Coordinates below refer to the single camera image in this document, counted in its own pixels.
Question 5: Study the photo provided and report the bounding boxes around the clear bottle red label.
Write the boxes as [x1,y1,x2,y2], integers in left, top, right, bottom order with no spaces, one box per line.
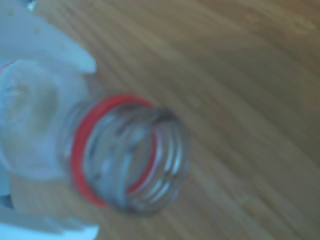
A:
[0,59,191,217]

